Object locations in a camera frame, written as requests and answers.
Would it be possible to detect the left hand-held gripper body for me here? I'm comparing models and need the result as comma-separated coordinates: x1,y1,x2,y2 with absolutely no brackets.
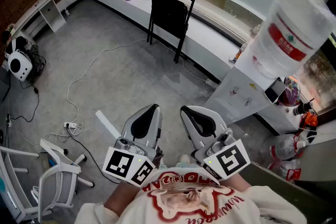
102,135,164,187

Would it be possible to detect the black folding chair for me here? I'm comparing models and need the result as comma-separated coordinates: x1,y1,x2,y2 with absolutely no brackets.
146,0,198,64

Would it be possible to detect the bagged empty water jug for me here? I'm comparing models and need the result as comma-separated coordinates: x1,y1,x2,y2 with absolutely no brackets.
267,159,302,182
261,133,307,161

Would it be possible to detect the person's left forearm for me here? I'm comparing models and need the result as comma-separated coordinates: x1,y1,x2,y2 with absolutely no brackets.
103,181,140,217

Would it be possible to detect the person's cream printed shirt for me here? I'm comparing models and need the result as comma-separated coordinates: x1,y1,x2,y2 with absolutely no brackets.
75,167,308,224

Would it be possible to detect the person's leg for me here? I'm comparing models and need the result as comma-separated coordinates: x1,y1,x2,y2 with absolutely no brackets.
175,154,202,169
156,156,169,170

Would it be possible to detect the person's left leg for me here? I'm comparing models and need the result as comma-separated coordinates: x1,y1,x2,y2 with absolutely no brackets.
156,156,169,170

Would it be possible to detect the long black cable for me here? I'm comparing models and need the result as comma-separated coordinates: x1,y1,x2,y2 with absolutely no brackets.
66,127,120,185

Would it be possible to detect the white desk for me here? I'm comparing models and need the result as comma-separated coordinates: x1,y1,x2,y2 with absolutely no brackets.
12,0,67,41

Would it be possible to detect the clear water jug red label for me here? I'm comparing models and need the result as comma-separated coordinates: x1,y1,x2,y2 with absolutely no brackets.
249,0,336,79

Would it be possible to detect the orange tool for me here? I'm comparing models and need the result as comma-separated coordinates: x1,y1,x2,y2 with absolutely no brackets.
301,111,319,130

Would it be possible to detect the orange drink bottle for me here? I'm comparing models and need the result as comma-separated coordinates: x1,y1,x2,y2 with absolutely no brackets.
234,43,249,63

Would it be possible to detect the white office chair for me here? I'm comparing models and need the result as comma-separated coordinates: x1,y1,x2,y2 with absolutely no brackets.
0,138,95,222

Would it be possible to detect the colourful printed bag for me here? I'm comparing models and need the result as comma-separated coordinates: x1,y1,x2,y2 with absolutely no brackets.
278,76,302,107

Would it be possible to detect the person's right leg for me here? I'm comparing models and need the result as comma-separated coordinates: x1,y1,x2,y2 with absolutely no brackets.
175,154,202,169

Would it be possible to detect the long white cable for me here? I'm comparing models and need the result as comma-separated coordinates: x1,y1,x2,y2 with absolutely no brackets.
43,38,148,143

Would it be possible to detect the white water dispenser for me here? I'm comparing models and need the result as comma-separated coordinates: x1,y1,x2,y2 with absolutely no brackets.
203,43,312,136

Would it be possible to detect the black adapter cable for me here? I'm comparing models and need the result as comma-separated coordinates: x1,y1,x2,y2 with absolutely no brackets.
10,81,40,123

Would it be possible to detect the person's right forearm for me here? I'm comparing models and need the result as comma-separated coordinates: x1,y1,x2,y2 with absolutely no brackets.
220,173,253,192

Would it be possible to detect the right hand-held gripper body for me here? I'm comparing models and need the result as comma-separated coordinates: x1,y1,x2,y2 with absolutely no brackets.
194,128,251,182

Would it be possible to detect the black camera lens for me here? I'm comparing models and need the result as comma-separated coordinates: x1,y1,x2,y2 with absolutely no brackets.
292,98,315,116

